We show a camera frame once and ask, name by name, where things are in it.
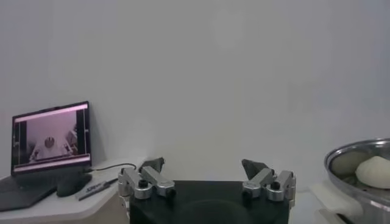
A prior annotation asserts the white side table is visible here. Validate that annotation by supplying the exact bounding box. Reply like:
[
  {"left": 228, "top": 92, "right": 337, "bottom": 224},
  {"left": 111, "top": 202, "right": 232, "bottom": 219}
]
[{"left": 0, "top": 156, "right": 147, "bottom": 224}]

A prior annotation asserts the white steamed baozi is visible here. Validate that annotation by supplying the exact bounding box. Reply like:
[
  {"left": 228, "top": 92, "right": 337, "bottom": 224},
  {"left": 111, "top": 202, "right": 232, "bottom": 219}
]
[{"left": 355, "top": 155, "right": 390, "bottom": 189}]

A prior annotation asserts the thin black usb cable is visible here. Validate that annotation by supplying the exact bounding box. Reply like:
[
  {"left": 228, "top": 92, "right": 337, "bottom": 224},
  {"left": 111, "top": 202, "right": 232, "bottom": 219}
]
[{"left": 87, "top": 163, "right": 138, "bottom": 174}]

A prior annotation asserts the white electric cooker pot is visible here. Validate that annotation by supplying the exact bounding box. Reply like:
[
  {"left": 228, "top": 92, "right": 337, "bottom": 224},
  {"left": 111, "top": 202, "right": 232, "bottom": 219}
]
[{"left": 309, "top": 179, "right": 363, "bottom": 224}]

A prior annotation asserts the black computer mouse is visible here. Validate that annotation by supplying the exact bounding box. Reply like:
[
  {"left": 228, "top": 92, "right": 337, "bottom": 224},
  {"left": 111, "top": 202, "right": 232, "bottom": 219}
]
[{"left": 56, "top": 173, "right": 93, "bottom": 198}]

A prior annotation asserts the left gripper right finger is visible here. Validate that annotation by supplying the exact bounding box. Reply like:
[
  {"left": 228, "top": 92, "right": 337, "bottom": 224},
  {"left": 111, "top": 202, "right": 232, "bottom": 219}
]
[{"left": 241, "top": 158, "right": 297, "bottom": 203}]

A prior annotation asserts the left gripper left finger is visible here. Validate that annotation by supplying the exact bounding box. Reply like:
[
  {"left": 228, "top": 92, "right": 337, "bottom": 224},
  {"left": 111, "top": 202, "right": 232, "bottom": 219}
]
[{"left": 117, "top": 156, "right": 177, "bottom": 201}]

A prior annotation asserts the black open laptop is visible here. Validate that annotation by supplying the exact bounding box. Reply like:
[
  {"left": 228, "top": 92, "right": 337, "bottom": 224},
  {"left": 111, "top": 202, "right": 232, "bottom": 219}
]
[{"left": 0, "top": 100, "right": 93, "bottom": 213}]

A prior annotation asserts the stainless steel steamer basket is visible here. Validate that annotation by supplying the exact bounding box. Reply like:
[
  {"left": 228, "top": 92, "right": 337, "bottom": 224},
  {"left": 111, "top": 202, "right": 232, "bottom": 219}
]
[{"left": 324, "top": 138, "right": 390, "bottom": 224}]

